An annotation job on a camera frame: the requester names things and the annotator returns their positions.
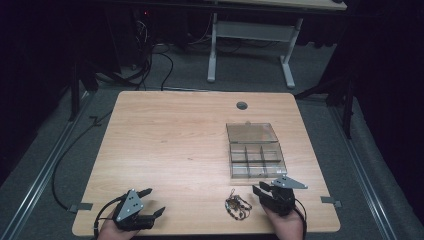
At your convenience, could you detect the aluminium floor rail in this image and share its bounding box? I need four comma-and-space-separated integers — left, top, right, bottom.
327, 99, 398, 240
0, 90, 95, 240

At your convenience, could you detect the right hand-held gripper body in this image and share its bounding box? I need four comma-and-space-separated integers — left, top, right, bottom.
261, 175, 309, 217

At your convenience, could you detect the long black floor cable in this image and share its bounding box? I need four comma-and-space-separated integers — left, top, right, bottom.
51, 109, 114, 212

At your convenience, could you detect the bundle of black cables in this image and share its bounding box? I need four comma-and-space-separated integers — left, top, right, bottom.
131, 18, 175, 92

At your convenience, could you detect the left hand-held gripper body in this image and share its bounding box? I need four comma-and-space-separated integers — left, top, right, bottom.
112, 188, 156, 232

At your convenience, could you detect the clear plastic compartment box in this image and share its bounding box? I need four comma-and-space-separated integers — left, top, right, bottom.
225, 121, 289, 180

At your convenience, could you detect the person's right hand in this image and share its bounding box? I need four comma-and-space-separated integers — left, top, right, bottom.
261, 204, 304, 240

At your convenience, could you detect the beaded bracelet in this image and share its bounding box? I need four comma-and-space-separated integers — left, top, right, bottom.
224, 188, 253, 222

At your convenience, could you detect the black metal stand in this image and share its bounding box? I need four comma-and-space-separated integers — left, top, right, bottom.
67, 59, 101, 122
294, 75, 355, 140

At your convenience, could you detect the person's left hand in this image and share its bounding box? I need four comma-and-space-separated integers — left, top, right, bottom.
97, 218, 141, 240

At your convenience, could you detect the white floor cable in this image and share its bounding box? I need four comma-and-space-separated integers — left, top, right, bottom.
146, 85, 215, 93

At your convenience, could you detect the white desk frame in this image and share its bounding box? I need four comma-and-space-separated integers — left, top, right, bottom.
206, 12, 305, 90

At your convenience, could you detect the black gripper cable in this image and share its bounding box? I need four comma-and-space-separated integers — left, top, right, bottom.
293, 197, 308, 240
92, 195, 128, 240

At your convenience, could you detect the beige desk top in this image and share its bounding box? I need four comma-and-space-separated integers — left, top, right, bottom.
213, 0, 348, 12

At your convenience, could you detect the grey table bracket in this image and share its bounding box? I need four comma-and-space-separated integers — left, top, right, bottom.
320, 195, 343, 209
67, 202, 94, 214

